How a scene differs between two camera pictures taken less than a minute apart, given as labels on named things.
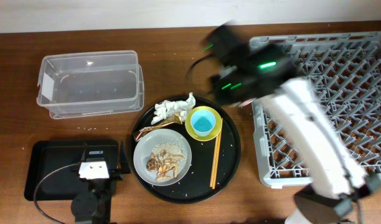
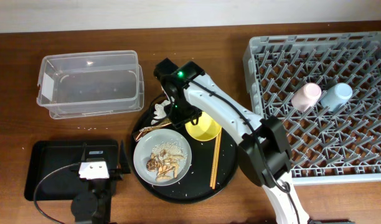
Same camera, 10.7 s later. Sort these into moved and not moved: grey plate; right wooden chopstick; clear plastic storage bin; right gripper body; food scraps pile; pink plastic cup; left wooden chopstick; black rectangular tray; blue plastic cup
Moved: pink plastic cup; blue plastic cup; right gripper body
Not moved: grey plate; left wooden chopstick; clear plastic storage bin; food scraps pile; right wooden chopstick; black rectangular tray
